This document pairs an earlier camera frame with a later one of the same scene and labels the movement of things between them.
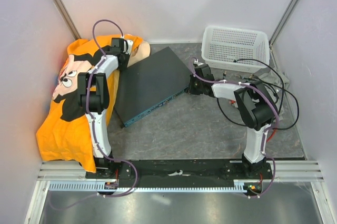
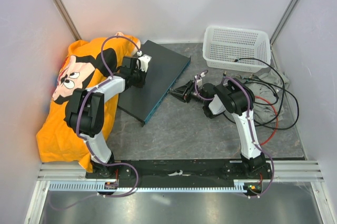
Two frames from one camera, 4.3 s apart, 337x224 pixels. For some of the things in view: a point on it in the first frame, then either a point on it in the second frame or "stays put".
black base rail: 177,170 stays put
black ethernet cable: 277,94 → 266,85
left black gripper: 124,68 → 141,83
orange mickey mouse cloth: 64,134 stays put
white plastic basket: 235,48 stays put
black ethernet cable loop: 274,128 stays put
